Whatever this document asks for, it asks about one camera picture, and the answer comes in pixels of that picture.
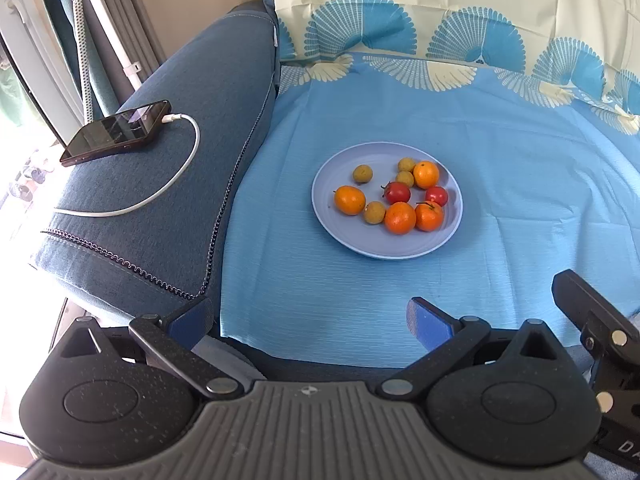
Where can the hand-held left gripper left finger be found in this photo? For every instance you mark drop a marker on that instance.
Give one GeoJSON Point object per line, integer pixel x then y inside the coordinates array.
{"type": "Point", "coordinates": [192, 320]}

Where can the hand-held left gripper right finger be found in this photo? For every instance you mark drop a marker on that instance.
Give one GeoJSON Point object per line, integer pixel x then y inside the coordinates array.
{"type": "Point", "coordinates": [425, 322]}

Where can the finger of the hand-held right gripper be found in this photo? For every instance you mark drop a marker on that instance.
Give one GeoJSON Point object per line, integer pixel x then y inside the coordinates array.
{"type": "Point", "coordinates": [585, 305]}

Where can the orange tangerine with stem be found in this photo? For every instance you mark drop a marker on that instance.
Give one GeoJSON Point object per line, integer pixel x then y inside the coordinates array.
{"type": "Point", "coordinates": [431, 216]}

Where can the tan longan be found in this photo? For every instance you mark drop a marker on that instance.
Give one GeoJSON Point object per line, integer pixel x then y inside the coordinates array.
{"type": "Point", "coordinates": [404, 179]}
{"type": "Point", "coordinates": [406, 164]}
{"type": "Point", "coordinates": [361, 174]}
{"type": "Point", "coordinates": [374, 213]}

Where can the light blue plate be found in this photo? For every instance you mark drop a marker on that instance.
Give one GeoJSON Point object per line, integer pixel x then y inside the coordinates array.
{"type": "Point", "coordinates": [340, 235]}

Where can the small red fruit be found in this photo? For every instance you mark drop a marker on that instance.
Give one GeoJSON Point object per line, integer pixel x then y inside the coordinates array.
{"type": "Point", "coordinates": [436, 195]}
{"type": "Point", "coordinates": [398, 193]}

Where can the blue fan-print bedsheet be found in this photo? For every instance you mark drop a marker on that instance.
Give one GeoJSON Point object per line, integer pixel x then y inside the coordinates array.
{"type": "Point", "coordinates": [500, 135]}

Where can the black smartphone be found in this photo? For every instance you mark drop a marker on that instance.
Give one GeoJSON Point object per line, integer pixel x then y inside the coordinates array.
{"type": "Point", "coordinates": [110, 132]}

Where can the blue sofa armrest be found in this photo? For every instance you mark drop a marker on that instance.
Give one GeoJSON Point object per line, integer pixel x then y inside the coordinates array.
{"type": "Point", "coordinates": [200, 110]}

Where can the teal curtain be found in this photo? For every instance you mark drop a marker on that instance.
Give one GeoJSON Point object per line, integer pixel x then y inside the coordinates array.
{"type": "Point", "coordinates": [102, 95]}

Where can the white pole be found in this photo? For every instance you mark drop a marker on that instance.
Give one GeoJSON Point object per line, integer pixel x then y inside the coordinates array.
{"type": "Point", "coordinates": [134, 81]}

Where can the white pole clip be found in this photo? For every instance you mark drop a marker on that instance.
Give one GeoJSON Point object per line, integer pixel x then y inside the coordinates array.
{"type": "Point", "coordinates": [131, 67]}

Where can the grey curtain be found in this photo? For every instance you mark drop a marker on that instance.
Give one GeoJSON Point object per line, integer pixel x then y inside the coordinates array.
{"type": "Point", "coordinates": [137, 10]}

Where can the white window frame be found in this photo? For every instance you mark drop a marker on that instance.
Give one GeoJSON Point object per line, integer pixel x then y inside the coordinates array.
{"type": "Point", "coordinates": [30, 25]}

